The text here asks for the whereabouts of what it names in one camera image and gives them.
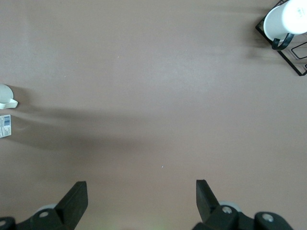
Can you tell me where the black wire cup rack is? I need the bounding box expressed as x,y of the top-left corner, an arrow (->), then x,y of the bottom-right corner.
255,0 -> 307,78

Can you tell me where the blue Pascal milk carton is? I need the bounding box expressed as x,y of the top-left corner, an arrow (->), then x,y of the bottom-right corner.
0,114 -> 12,139

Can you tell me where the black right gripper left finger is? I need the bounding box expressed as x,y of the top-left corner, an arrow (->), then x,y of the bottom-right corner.
0,181 -> 89,230

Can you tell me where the pale grey mug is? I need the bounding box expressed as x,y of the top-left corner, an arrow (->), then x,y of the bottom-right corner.
0,83 -> 19,110

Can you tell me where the brown table cover sheet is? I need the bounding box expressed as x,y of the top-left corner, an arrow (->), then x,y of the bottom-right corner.
0,0 -> 307,230

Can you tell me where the white cup with black handle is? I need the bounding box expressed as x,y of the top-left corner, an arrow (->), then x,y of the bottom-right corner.
262,0 -> 307,51

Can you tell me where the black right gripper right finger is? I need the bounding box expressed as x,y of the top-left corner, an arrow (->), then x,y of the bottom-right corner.
192,179 -> 295,230

